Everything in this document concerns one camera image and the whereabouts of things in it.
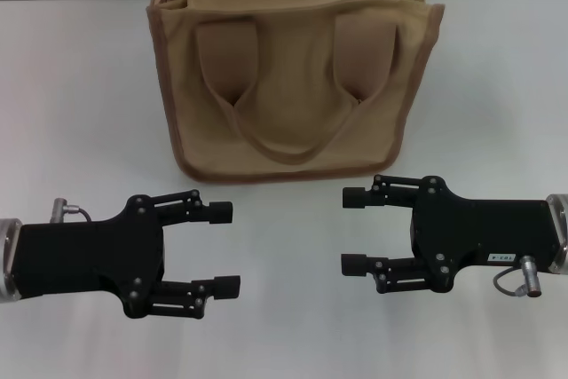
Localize gripper signal cable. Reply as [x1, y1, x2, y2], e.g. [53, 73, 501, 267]
[51, 198, 94, 224]
[492, 254, 545, 299]

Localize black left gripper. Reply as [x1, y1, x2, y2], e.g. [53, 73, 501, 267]
[8, 189, 241, 320]

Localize right gripper signal cable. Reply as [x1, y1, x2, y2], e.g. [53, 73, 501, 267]
[492, 254, 545, 299]

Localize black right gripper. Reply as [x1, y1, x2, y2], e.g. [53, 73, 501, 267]
[340, 174, 563, 295]

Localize left gripper signal cable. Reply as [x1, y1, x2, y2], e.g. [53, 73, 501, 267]
[51, 198, 94, 224]

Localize khaki canvas food bag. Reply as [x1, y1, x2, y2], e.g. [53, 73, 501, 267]
[145, 0, 446, 185]

